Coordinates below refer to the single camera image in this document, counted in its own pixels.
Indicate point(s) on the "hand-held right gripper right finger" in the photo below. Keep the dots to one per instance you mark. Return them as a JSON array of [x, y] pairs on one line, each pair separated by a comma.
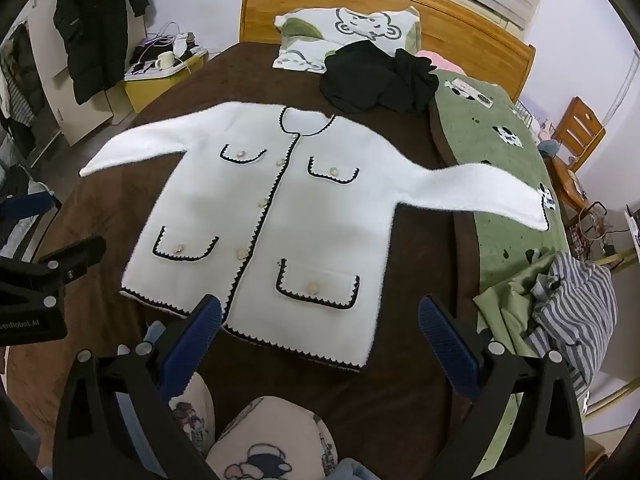
[[447, 345]]

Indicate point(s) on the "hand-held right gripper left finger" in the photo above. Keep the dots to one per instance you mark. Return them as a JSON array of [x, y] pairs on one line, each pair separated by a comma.
[[192, 345]]

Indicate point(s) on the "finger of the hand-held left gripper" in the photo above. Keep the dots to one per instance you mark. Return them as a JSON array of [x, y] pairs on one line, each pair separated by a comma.
[[30, 205], [75, 260]]

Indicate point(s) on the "white cardigan with black trim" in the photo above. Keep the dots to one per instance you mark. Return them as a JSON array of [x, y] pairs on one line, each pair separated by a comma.
[[300, 220]]

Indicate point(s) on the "hanging dark clothes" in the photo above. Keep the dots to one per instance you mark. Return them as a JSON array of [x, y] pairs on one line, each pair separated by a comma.
[[20, 75]]

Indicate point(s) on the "black clothes pile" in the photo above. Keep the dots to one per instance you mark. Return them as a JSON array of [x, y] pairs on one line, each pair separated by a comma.
[[360, 75]]

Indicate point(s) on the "light green cloth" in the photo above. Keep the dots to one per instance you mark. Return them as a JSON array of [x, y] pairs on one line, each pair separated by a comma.
[[505, 305]]

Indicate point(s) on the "white wardrobe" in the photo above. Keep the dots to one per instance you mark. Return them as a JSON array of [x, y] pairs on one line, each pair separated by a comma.
[[55, 85]]

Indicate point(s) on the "cartoon print pajama knees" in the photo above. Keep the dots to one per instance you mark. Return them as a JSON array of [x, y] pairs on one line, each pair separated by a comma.
[[270, 440]]

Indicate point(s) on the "grey striped garment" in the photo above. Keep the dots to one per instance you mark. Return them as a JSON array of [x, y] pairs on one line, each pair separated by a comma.
[[580, 300]]

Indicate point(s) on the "brown bed blanket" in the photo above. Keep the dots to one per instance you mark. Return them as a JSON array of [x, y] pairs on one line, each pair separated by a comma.
[[165, 95]]

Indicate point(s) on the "green printed blanket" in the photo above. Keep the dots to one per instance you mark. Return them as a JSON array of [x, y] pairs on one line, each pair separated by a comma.
[[500, 170]]

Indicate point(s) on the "black hanging coat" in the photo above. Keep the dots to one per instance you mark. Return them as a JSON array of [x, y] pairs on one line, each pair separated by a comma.
[[95, 25]]

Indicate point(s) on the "white mug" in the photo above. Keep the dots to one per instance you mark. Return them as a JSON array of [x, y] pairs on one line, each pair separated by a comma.
[[164, 61]]

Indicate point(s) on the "wooden table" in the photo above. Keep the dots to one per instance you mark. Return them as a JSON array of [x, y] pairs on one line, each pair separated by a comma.
[[565, 182]]

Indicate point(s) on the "wooden chair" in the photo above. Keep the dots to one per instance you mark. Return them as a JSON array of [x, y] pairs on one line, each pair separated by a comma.
[[582, 125]]

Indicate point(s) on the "pink cloth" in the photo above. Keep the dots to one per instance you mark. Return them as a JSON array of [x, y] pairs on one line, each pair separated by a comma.
[[442, 62]]

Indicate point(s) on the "white green printed pillow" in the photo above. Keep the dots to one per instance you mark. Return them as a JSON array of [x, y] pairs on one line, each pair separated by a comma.
[[320, 20]]

